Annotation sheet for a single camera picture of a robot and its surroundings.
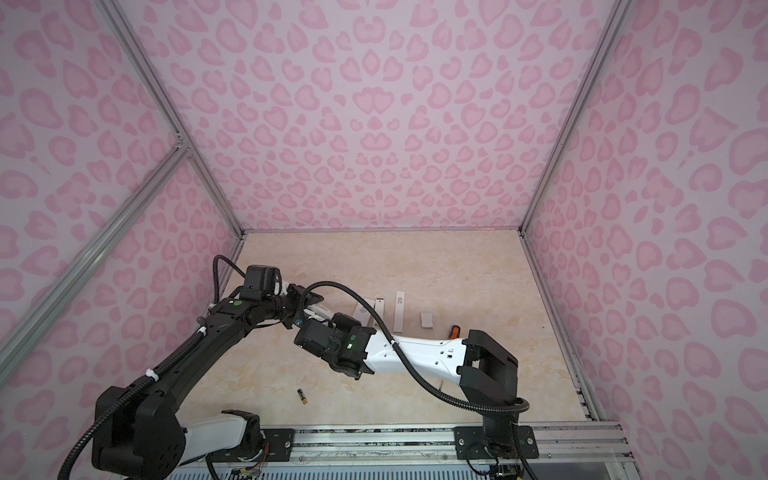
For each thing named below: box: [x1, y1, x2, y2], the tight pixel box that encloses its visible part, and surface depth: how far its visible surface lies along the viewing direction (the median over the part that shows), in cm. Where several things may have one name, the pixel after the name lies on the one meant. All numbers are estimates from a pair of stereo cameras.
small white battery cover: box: [420, 312, 433, 328], surface depth 97 cm
